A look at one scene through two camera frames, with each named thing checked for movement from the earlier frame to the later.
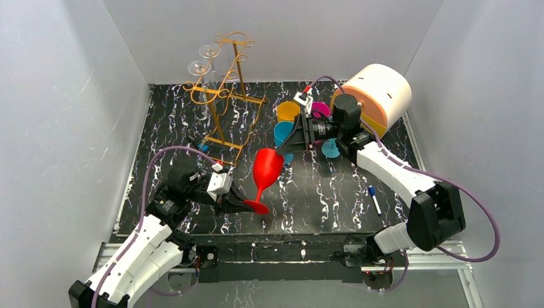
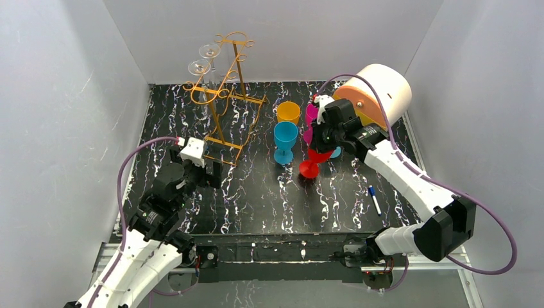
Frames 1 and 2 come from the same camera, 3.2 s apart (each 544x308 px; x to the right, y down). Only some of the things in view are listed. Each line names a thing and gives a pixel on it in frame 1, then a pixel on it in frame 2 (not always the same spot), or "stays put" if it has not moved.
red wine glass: [267, 166] -> [310, 169]
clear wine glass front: [200, 67] stays put
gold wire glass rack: [234, 114] stays put
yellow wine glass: [287, 111] stays put
